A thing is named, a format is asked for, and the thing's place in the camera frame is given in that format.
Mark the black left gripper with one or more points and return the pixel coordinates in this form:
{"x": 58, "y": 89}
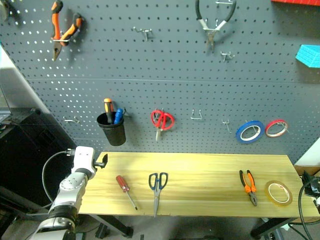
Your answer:
{"x": 98, "y": 164}

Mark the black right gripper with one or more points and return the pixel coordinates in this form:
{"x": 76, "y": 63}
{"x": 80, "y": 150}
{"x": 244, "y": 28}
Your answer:
{"x": 312, "y": 186}

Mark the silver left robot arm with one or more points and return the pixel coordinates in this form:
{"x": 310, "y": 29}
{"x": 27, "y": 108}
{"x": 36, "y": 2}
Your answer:
{"x": 71, "y": 185}

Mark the grey pegboard wall with tools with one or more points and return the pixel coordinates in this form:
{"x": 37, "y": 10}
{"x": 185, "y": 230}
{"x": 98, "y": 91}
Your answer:
{"x": 175, "y": 75}

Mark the brown cardboard box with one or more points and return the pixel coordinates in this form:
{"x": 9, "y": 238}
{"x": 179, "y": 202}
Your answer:
{"x": 308, "y": 169}

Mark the black plastic cup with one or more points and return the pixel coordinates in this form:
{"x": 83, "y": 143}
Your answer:
{"x": 116, "y": 135}

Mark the yellow clear tape roll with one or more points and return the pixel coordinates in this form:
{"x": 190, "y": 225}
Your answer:
{"x": 283, "y": 203}

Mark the silver metal pegboard hook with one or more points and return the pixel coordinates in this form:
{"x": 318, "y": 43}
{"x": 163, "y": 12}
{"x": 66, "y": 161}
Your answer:
{"x": 225, "y": 2}
{"x": 72, "y": 120}
{"x": 143, "y": 32}
{"x": 226, "y": 124}
{"x": 196, "y": 117}
{"x": 227, "y": 56}

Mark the black table leg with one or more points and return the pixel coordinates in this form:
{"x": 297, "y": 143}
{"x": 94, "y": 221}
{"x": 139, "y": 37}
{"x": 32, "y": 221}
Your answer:
{"x": 272, "y": 226}
{"x": 115, "y": 225}

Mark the orange black combination pliers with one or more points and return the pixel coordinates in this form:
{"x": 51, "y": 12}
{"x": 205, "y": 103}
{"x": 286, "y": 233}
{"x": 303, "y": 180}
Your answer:
{"x": 252, "y": 196}

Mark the red tape roll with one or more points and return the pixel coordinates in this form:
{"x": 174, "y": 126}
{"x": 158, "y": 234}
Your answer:
{"x": 267, "y": 130}

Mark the black cabinet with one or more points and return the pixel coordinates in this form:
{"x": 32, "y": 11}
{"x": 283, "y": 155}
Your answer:
{"x": 25, "y": 150}

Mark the blue tape roll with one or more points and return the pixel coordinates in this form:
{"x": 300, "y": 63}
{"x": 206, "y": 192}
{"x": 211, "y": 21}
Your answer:
{"x": 238, "y": 133}

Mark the white board panel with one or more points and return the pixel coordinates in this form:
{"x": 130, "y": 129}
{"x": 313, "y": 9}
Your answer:
{"x": 22, "y": 82}

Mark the cyan plastic bin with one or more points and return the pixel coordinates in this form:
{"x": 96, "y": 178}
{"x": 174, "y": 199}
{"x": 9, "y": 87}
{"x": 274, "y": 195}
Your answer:
{"x": 310, "y": 56}

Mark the orange black long-nose pliers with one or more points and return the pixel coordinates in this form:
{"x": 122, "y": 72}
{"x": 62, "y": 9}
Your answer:
{"x": 55, "y": 25}

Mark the grey round reel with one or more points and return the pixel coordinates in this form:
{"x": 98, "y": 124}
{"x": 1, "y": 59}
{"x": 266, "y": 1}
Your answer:
{"x": 3, "y": 10}

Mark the red plastic bin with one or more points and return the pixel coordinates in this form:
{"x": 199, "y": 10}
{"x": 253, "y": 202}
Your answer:
{"x": 295, "y": 1}

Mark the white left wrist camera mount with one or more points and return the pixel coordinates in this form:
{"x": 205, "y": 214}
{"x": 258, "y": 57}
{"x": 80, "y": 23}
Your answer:
{"x": 83, "y": 157}

